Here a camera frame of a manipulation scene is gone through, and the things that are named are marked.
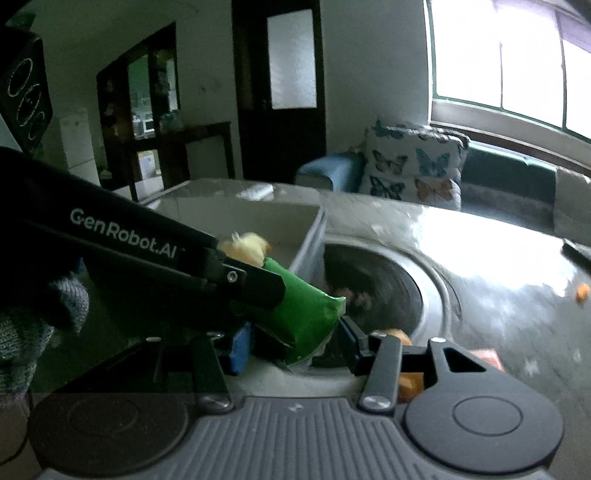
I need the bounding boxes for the white small object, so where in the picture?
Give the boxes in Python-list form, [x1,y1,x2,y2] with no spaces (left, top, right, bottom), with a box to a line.
[238,183,274,201]

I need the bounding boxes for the dark wooden door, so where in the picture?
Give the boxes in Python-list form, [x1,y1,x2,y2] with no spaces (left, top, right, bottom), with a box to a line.
[232,0,328,182]

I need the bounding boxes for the dark wooden cabinet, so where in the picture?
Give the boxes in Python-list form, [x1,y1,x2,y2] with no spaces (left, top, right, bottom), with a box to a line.
[96,21,234,201]

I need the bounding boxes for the black flat object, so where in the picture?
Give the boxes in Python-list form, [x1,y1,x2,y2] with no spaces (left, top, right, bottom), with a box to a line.
[562,241,591,271]

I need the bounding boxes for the white storage box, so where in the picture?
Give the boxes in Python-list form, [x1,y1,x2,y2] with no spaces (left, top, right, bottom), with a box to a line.
[147,178,328,284]

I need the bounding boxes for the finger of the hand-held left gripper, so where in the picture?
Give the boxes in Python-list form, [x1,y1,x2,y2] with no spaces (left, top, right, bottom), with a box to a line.
[203,248,288,319]

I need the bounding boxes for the beige cushion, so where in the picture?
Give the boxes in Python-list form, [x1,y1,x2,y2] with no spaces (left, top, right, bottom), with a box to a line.
[553,167,591,237]

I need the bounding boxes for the round black table burner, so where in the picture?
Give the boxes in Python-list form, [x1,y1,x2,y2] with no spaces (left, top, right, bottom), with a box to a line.
[314,233,459,370]

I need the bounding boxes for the large window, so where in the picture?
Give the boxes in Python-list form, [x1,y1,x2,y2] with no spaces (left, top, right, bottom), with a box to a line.
[425,0,591,144]

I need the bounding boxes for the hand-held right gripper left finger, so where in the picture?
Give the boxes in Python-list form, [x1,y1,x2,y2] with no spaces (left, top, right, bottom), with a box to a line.
[107,322,253,412]

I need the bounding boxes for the green snack packet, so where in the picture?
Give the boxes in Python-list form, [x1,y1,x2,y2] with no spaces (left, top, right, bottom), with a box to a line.
[249,257,347,371]

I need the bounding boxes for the dark green sofa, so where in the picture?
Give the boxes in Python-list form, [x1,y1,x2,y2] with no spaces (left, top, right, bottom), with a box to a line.
[459,141,558,232]

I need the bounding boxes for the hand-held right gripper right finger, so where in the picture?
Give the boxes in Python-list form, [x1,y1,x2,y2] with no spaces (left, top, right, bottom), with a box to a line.
[338,318,502,412]

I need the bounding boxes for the butterfly print pillow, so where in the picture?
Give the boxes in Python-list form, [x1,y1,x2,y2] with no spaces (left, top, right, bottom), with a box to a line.
[359,119,471,210]

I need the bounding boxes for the blue sofa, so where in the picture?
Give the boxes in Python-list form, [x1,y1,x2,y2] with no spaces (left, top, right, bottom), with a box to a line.
[295,152,368,192]

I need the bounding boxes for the yellow wrapper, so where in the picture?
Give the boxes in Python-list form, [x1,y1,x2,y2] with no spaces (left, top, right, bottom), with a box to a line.
[221,232,272,267]

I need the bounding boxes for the person's left hand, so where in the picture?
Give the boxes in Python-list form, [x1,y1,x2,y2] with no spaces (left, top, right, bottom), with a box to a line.
[0,271,90,395]

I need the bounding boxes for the pink orange packet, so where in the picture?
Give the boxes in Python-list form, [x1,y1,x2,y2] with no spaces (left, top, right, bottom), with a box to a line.
[472,348,502,371]

